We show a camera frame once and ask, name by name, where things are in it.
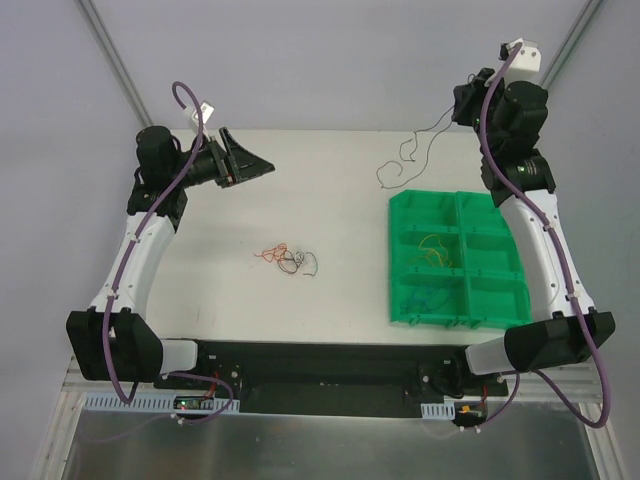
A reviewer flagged right aluminium frame post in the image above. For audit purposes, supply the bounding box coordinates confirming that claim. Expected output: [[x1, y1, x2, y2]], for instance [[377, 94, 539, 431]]
[[540, 0, 607, 91]]

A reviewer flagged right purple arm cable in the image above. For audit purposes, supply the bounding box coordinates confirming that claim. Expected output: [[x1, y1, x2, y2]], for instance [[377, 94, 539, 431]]
[[474, 42, 614, 441]]

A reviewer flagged aluminium frame post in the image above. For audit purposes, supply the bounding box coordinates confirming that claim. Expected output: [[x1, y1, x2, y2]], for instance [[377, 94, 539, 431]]
[[540, 0, 607, 91], [74, 0, 153, 128]]

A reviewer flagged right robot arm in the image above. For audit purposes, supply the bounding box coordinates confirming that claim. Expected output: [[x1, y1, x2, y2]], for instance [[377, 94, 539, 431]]
[[450, 68, 615, 395]]

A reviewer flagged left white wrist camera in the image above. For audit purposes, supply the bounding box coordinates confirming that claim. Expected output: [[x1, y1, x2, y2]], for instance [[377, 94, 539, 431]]
[[183, 101, 215, 137]]

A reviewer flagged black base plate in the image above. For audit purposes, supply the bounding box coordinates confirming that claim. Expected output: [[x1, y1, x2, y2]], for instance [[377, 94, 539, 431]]
[[154, 340, 507, 418]]

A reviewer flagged left aluminium frame post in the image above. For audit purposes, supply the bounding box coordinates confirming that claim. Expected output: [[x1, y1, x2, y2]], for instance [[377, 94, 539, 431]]
[[74, 0, 153, 128]]

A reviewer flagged aluminium front rail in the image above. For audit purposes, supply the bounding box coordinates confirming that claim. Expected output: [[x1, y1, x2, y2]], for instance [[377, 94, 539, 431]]
[[62, 361, 602, 420]]

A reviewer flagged green compartment tray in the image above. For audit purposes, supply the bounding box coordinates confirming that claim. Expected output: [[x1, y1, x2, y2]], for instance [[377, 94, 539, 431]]
[[388, 190, 532, 330]]

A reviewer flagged yellow wire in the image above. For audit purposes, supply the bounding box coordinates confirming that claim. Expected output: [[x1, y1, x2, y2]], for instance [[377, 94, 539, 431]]
[[409, 232, 454, 269]]

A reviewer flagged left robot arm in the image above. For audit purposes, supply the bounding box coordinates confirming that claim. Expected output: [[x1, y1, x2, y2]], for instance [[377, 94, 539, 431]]
[[66, 126, 275, 389]]

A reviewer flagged blue wire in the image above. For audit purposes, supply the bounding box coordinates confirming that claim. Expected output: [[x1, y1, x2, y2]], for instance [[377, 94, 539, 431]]
[[404, 284, 451, 316]]

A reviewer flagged multicolour wire bundle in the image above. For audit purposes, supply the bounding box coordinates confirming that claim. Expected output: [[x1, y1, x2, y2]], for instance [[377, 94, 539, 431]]
[[252, 242, 321, 279]]

